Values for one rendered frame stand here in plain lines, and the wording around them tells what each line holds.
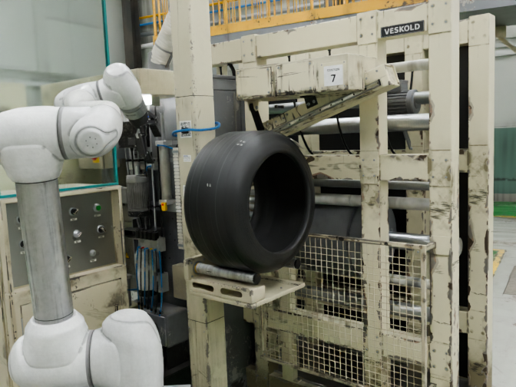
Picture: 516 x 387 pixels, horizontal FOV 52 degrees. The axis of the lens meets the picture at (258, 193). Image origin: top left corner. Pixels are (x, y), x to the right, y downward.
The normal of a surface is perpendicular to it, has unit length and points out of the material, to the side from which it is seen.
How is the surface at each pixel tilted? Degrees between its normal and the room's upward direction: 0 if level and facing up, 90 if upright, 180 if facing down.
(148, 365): 87
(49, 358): 93
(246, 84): 90
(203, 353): 91
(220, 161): 52
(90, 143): 105
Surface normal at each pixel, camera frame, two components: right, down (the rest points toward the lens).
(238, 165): 0.13, -0.36
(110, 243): 0.77, 0.04
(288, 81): -0.64, 0.11
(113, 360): 0.02, 0.03
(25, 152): 0.11, 0.32
